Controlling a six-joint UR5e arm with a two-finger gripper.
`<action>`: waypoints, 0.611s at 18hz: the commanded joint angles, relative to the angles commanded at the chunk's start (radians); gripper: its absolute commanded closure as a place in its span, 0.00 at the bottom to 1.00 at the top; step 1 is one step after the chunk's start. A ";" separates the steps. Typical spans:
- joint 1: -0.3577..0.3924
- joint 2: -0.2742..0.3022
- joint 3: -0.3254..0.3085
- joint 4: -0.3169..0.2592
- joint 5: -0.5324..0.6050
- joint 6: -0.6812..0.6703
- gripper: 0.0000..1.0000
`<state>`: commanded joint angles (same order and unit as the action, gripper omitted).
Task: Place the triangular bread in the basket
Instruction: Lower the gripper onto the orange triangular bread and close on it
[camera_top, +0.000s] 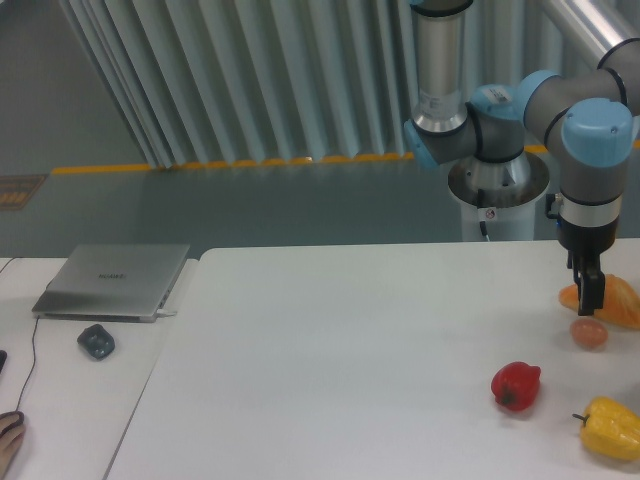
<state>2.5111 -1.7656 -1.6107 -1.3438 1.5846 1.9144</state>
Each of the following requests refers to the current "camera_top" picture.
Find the brown egg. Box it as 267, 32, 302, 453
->
570, 318, 609, 349

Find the black computer mouse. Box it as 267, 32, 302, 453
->
9, 411, 26, 441

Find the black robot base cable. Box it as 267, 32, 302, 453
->
475, 187, 493, 243

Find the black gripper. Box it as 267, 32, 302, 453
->
557, 219, 616, 316

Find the black keyboard edge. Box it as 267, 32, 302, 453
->
0, 350, 8, 374

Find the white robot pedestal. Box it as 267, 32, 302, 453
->
448, 152, 550, 242

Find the person's hand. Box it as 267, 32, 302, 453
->
0, 411, 24, 477

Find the red bell pepper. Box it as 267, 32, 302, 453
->
491, 361, 541, 412

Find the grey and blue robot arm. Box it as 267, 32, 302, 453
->
405, 1, 639, 316

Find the small dark grey dish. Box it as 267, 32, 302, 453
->
77, 324, 116, 361

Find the black mouse cable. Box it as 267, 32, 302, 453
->
0, 256, 41, 413

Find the silver closed laptop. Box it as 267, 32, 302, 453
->
32, 244, 189, 322

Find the yellow bell pepper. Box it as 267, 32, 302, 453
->
572, 396, 639, 462

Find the orange triangular bread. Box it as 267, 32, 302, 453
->
586, 274, 639, 330

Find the folded white partition screen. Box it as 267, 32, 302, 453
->
57, 0, 616, 171

